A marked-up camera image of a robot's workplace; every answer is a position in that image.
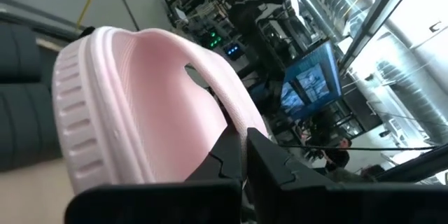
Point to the monitor with blue screen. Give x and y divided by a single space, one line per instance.
311 80

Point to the person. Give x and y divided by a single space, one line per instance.
337 159

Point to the black rubber slide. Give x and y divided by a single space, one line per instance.
17 52
24 126

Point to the silver ventilation duct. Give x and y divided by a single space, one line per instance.
416 105

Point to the pink rubber slide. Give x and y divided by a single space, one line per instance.
157 112

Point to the electronics rack with green lights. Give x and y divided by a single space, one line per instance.
210 38

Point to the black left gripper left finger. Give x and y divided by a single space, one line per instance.
157 203

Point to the black aluminium table frame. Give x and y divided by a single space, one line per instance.
420 164

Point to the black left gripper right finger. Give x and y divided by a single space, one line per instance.
315 203

